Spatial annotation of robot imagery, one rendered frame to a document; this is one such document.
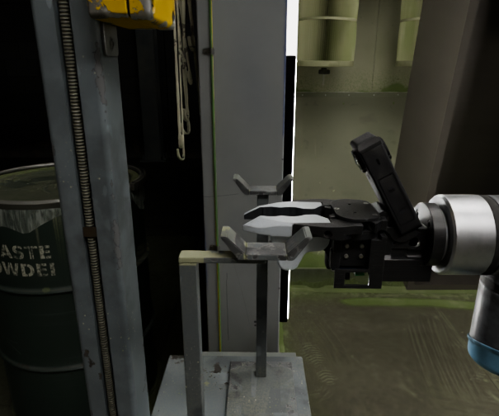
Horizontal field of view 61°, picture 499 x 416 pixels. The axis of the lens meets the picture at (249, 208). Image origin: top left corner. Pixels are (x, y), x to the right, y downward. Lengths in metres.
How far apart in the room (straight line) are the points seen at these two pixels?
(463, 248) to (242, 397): 0.37
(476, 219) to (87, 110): 0.41
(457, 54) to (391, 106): 1.53
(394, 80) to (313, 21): 0.73
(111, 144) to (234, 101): 0.50
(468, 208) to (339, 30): 2.04
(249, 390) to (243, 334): 0.44
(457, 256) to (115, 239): 0.36
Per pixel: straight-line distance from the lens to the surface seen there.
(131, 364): 0.56
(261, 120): 0.92
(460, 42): 1.39
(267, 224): 0.45
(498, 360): 0.60
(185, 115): 1.00
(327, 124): 2.75
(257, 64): 0.92
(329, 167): 2.64
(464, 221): 0.49
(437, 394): 1.96
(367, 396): 1.87
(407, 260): 0.51
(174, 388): 0.71
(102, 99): 0.45
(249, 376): 0.71
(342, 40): 2.49
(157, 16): 0.43
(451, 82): 1.41
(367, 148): 0.45
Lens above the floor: 1.25
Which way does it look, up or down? 18 degrees down
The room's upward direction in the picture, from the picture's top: straight up
